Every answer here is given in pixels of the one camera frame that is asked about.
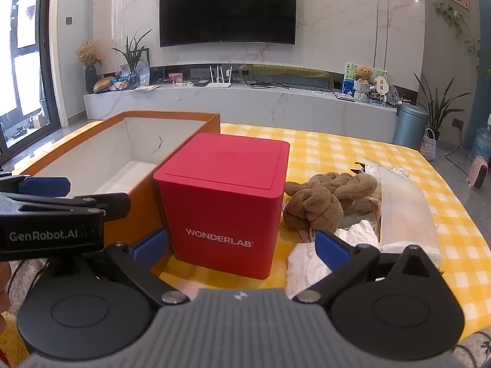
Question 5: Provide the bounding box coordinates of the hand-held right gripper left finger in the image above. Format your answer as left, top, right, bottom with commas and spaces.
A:
92, 228, 190, 309

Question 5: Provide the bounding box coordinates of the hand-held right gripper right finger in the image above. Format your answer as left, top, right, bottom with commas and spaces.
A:
292, 231, 442, 303

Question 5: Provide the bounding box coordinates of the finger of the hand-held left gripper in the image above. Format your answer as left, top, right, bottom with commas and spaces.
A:
0, 193, 132, 223
0, 175, 72, 197

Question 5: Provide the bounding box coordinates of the brown knotted plush towel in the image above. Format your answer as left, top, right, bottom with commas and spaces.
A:
282, 172, 378, 232

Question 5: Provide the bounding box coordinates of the orange storage box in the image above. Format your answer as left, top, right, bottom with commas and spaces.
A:
13, 111, 221, 277

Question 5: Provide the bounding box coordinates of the plastic snack packet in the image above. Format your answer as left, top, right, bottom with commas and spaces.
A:
355, 157, 442, 265

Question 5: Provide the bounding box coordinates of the crumpled white wrapper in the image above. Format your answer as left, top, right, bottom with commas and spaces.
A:
333, 219, 381, 248

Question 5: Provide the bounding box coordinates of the red box with lid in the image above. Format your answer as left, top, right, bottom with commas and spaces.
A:
153, 132, 291, 280

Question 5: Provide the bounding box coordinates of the yellow checkered tablecloth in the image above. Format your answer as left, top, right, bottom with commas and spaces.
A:
23, 123, 491, 353

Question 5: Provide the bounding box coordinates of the brown round bread loaf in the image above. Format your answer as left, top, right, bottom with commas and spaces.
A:
93, 77, 118, 94

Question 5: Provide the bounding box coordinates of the dark vase with dried flowers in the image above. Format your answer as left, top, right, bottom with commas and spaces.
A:
75, 41, 103, 94

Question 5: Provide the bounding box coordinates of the glass balcony door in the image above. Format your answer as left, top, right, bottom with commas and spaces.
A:
0, 0, 62, 154

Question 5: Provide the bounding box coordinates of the pink woven basket bag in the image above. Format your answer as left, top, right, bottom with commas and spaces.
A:
419, 128, 438, 161

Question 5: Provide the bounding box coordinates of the blue trash bin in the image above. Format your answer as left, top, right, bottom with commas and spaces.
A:
392, 103, 429, 150

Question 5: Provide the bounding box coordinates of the green plant in glass vase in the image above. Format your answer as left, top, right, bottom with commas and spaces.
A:
112, 29, 153, 88

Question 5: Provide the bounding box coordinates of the white marble television cabinet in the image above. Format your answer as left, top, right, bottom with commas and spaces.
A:
83, 63, 400, 144

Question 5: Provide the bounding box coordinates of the pink space heater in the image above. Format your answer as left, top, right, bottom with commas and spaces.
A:
466, 155, 489, 191

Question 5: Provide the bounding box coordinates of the white router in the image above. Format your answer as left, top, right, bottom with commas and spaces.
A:
208, 66, 232, 87

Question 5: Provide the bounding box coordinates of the tall potted green plant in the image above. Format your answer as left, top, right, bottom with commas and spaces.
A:
414, 73, 471, 139

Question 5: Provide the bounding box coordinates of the teddy bear display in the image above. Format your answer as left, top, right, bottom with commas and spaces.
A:
342, 62, 389, 95

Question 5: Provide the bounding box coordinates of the blue water jug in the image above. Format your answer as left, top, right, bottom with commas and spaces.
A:
471, 113, 491, 162

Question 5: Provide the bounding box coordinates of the black flat-screen television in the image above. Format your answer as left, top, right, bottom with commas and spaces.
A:
159, 0, 298, 48

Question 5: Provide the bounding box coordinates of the hanging vine plant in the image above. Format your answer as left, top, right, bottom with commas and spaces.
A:
433, 2, 482, 70

